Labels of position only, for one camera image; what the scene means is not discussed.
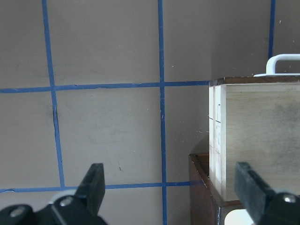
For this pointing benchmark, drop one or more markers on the light wooden drawer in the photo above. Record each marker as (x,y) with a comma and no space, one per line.
(255,120)

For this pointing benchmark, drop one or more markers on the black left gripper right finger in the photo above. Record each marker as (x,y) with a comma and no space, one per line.
(265,205)

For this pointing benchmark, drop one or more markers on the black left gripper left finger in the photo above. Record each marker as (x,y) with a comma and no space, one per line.
(80,208)

